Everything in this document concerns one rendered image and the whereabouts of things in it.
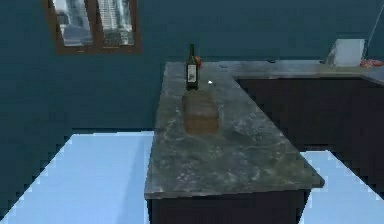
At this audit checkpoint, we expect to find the brown bread loaf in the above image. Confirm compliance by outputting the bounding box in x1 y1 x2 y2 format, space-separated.
181 89 221 136

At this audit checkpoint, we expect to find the red flat dish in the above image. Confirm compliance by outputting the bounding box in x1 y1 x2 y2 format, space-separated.
359 58 384 69

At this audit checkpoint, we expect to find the dark green wine bottle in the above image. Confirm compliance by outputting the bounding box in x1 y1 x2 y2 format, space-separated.
185 43 200 92

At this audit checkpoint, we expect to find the grey marble kitchen counter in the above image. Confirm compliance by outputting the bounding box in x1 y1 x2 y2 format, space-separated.
143 59 384 224

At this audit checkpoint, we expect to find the brown framed window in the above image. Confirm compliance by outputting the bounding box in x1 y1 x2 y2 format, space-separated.
42 0 142 55

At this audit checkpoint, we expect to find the white box appliance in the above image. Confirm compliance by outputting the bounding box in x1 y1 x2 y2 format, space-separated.
325 38 366 68

